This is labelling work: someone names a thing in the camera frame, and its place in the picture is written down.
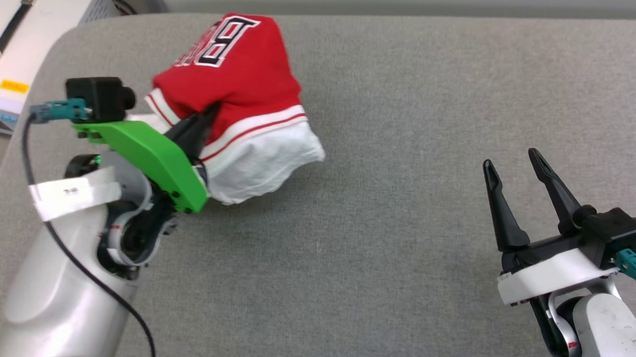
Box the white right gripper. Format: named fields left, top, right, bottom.
left=482, top=142, right=622, bottom=307

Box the yellow case sticker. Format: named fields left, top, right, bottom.
left=0, top=77, right=31, bottom=96

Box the white equipment case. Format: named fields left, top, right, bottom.
left=0, top=0, right=126, bottom=136

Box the white label strap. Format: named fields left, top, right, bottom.
left=28, top=167, right=124, bottom=223

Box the black case handle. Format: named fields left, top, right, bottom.
left=0, top=0, right=42, bottom=69

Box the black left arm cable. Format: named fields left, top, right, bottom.
left=20, top=107, right=157, bottom=357

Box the teal left camera connector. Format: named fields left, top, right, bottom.
left=29, top=98, right=95, bottom=126

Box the red and white jersey garment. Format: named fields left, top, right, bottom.
left=140, top=8, right=329, bottom=210

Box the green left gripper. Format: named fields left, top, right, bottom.
left=71, top=102, right=227, bottom=221

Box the grey fabric sofa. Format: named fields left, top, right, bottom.
left=0, top=0, right=636, bottom=357

